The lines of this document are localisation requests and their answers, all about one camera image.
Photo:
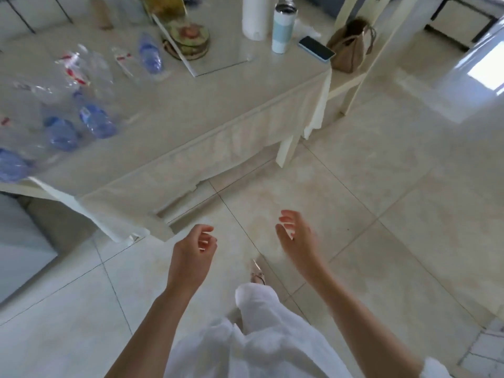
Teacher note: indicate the cream tablecloth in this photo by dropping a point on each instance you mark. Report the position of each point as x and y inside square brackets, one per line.
[220, 110]

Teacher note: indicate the pile of clear plastic bottles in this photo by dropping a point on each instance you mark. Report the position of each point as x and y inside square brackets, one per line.
[94, 121]

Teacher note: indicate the person's white garment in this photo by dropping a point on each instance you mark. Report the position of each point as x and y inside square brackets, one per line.
[260, 342]

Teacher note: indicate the brown bottle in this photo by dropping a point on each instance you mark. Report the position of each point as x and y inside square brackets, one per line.
[101, 11]

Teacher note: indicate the person's right thumb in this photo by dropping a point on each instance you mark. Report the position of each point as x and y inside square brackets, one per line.
[283, 231]

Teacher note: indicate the person's right hand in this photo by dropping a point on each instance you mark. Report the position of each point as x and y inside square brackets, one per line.
[303, 247]

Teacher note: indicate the person's left hand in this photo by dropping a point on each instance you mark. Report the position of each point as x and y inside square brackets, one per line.
[185, 259]

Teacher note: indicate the black framed white cabinet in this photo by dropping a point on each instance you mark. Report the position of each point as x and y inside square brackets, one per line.
[460, 23]

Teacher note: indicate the person's beige pointed shoe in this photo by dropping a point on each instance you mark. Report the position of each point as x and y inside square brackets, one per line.
[258, 273]

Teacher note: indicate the grey patterned floor mat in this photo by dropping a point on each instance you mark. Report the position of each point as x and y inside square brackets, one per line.
[486, 350]

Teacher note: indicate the yellow packet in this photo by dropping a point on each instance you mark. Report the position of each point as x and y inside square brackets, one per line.
[163, 5]

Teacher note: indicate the white and pale blue tumbler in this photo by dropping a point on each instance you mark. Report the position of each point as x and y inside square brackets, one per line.
[283, 33]

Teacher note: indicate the person's left thumb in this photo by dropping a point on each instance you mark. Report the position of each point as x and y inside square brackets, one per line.
[210, 244]

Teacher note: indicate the cream wooden chair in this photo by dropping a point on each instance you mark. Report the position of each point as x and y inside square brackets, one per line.
[351, 94]

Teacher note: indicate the clear plastic bag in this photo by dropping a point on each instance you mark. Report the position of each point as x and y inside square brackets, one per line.
[307, 29]

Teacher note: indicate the person's right forearm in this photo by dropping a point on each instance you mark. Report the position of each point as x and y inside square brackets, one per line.
[362, 330]

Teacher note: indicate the phone in blue case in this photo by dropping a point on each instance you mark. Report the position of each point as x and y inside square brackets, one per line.
[316, 47]

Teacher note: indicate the white paper towel roll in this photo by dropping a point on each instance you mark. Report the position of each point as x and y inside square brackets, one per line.
[256, 15]

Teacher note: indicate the person's left forearm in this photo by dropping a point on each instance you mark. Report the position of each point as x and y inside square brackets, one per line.
[153, 330]

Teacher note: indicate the cream wooden table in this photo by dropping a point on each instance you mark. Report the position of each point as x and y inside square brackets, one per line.
[286, 151]

